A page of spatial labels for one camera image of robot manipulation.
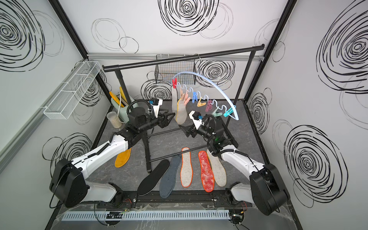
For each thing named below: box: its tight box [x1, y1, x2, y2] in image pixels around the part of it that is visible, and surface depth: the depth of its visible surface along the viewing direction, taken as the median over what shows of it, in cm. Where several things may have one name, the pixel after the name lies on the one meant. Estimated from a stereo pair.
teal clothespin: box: [223, 107, 234, 118], surface depth 54 cm
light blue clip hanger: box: [171, 69, 240, 121], surface depth 61 cm
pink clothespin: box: [184, 93, 192, 106], surface depth 69 cm
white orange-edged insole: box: [180, 147, 194, 188], surface depth 85 cm
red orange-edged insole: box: [198, 150, 215, 193], surface depth 84 cm
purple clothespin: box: [205, 99, 213, 113], surface depth 60 cm
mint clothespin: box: [211, 105, 223, 117], surface depth 60 cm
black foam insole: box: [137, 159, 171, 197], surface depth 82 cm
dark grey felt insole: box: [159, 154, 182, 199], surface depth 82 cm
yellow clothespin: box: [196, 96, 207, 107], surface depth 67 cm
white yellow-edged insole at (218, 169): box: [206, 149, 227, 187], surface depth 84 cm
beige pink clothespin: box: [180, 90, 186, 102], surface depth 73 cm
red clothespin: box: [172, 77, 178, 89], surface depth 75 cm
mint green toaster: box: [110, 97, 135, 124], surface depth 96 cm
